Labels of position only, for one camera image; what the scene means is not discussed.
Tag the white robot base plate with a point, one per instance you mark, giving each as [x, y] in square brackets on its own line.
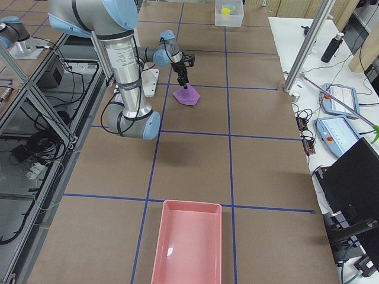
[149, 82]

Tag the yellow plastic cup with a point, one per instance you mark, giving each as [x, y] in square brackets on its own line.
[225, 11]

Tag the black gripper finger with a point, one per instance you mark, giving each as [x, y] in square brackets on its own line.
[183, 81]

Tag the lower teach pendant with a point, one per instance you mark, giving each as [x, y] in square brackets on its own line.
[337, 133]

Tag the reacher grabber tool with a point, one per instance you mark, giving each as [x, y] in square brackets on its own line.
[371, 124]

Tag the aluminium frame post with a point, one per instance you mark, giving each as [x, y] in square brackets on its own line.
[317, 24]

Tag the purple cloth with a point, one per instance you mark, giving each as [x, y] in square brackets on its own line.
[187, 96]

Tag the translucent plastic bin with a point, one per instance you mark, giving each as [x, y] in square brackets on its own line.
[233, 20]

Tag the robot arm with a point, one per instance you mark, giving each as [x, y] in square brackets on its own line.
[113, 23]

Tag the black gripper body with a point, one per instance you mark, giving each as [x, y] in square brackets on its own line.
[179, 68]

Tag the black monitor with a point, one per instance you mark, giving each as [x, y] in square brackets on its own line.
[350, 185]

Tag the black water bottle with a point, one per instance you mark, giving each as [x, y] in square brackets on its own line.
[332, 47]

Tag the upper teach pendant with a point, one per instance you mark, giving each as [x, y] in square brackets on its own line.
[345, 94]

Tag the light green ceramic bowl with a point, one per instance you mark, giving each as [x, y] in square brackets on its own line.
[229, 6]

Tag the black power strip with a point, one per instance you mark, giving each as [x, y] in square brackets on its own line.
[302, 124]
[308, 145]

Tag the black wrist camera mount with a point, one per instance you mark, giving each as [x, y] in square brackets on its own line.
[189, 60]

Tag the pink plastic tray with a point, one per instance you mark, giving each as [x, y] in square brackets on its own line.
[189, 248]

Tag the teach pendant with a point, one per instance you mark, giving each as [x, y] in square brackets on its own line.
[345, 94]
[337, 133]

